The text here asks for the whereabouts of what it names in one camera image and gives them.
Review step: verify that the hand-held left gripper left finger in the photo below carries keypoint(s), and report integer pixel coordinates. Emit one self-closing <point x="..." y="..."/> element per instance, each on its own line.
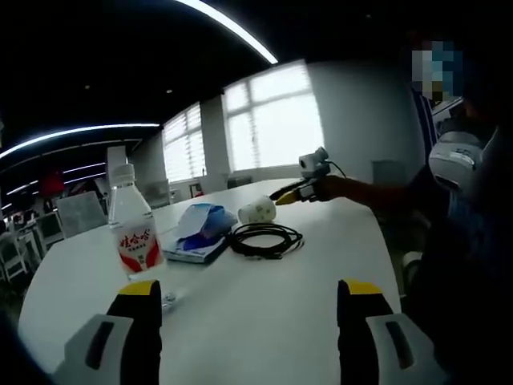
<point x="136" y="337"/>

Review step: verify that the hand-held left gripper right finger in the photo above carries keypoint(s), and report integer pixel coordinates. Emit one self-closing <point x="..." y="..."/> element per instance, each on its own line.
<point x="360" y="337"/>

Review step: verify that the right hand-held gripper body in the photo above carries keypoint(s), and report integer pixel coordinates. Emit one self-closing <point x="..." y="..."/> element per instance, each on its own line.
<point x="314" y="164"/>

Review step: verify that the white paper cup item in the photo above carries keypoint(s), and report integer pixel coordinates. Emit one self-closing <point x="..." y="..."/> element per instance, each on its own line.
<point x="256" y="210"/>

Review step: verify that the blue and white packet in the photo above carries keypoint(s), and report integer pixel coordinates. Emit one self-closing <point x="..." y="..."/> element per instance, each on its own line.
<point x="216" y="218"/>

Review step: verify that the clear water bottle item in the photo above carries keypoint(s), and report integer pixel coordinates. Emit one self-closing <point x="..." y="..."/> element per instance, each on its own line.
<point x="136" y="240"/>

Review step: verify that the blue tissue packet item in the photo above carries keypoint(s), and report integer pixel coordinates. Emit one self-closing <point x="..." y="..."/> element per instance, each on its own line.
<point x="192" y="254"/>

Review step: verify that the white tabletop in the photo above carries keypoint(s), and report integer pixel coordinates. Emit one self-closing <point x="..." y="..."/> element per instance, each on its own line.
<point x="248" y="313"/>

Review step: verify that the group of white office chairs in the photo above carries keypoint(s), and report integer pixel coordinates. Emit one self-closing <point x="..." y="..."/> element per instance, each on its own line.
<point x="80" y="212"/>

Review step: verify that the grey office chair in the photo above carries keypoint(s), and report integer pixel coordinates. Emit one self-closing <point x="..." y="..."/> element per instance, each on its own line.
<point x="239" y="182"/>
<point x="155" y="194"/>

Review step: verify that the large bright window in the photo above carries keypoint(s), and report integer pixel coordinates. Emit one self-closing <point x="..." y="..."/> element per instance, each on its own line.
<point x="276" y="120"/>

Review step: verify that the white seat chair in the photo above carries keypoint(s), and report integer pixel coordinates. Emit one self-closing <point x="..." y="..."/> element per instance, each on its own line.
<point x="410" y="260"/>

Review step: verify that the window with blinds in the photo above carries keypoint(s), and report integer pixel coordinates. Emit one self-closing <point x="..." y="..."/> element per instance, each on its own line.
<point x="184" y="144"/>

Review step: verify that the person in dark clothes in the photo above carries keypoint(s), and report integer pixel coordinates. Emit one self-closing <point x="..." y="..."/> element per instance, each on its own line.
<point x="473" y="260"/>

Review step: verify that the long curved ceiling light strip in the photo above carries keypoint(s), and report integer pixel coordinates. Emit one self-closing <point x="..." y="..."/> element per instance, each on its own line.
<point x="80" y="131"/>

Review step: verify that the red wall screen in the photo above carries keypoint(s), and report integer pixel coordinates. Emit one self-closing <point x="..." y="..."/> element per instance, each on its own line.
<point x="53" y="182"/>

